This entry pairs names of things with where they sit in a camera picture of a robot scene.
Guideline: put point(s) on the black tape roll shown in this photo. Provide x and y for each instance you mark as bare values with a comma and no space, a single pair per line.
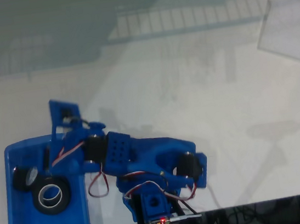
19,181
39,206

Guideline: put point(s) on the motor controller board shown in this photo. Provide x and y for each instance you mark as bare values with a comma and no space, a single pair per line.
162,223

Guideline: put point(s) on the clear acrylic sheet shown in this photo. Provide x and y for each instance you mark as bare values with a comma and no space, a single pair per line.
289,33

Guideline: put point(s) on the blue gripper camera mount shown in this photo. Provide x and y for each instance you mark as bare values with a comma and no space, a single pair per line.
55,108

